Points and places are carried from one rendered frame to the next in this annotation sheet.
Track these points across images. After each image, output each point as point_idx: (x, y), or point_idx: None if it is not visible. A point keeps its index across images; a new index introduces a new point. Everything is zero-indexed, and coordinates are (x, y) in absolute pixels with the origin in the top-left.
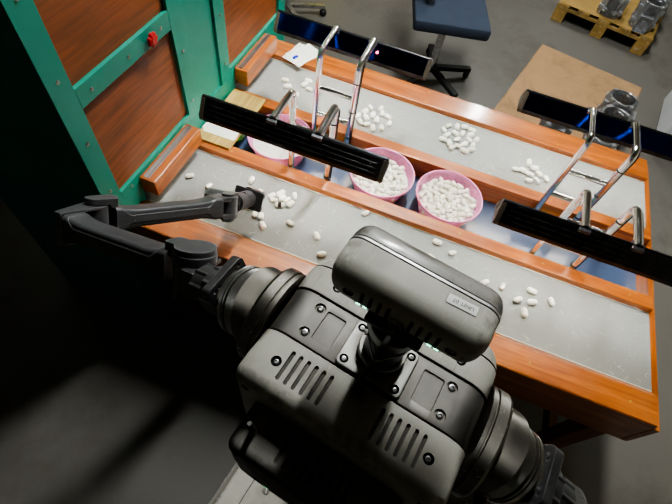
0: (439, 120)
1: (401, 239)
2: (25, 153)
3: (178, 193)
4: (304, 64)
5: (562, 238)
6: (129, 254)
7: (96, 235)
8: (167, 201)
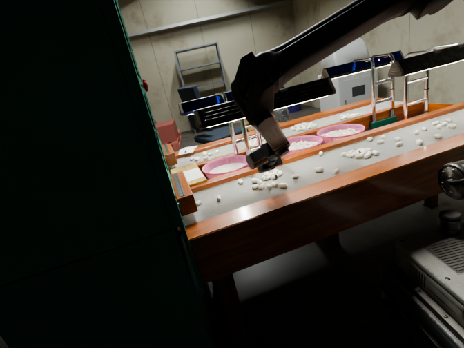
0: (285, 130)
1: (354, 148)
2: (78, 198)
3: (203, 213)
4: (194, 150)
5: (433, 61)
6: (367, 3)
7: (313, 29)
8: (201, 219)
